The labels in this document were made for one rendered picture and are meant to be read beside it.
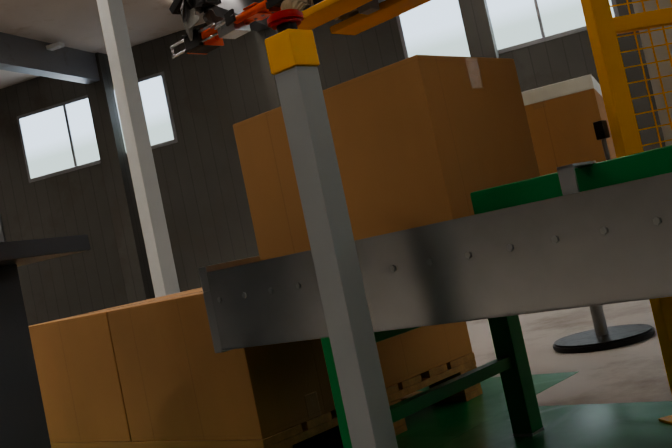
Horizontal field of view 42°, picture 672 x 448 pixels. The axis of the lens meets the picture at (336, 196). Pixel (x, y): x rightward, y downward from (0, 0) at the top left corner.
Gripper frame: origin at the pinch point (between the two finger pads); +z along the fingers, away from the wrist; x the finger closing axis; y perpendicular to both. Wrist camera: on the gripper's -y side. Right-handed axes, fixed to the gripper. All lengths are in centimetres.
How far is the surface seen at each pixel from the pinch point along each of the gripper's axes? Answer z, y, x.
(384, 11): 12, 59, 8
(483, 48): -128, -351, 750
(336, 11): 12, 57, -8
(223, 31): 1.7, 11.8, -2.5
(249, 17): 1.3, 22.3, -2.0
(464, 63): 33, 83, 0
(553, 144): 46, 31, 133
